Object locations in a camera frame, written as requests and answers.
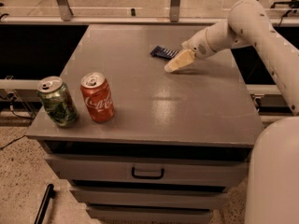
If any black drawer handle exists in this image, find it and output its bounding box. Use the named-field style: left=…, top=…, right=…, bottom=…
left=131, top=167, right=164, bottom=180

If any black floor bar left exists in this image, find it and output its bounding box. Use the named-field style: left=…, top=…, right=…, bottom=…
left=34, top=184, right=55, bottom=224

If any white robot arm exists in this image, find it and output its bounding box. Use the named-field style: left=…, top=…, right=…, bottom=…
left=164, top=0, right=299, bottom=224

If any green soda can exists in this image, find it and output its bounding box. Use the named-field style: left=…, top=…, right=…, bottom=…
left=37, top=76, right=78, bottom=127

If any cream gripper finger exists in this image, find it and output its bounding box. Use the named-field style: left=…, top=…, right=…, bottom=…
left=164, top=49, right=195, bottom=73

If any red coca-cola can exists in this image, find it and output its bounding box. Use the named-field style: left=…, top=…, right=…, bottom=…
left=80, top=72, right=115, bottom=122

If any grey drawer cabinet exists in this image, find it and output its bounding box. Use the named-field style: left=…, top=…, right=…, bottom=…
left=28, top=25, right=263, bottom=224

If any blue rxbar blueberry bar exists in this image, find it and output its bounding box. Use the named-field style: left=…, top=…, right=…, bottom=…
left=150, top=46, right=178, bottom=61

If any grey metal railing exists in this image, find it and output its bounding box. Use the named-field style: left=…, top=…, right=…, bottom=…
left=0, top=0, right=298, bottom=26

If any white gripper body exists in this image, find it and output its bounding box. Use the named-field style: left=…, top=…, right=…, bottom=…
left=181, top=28, right=216, bottom=59

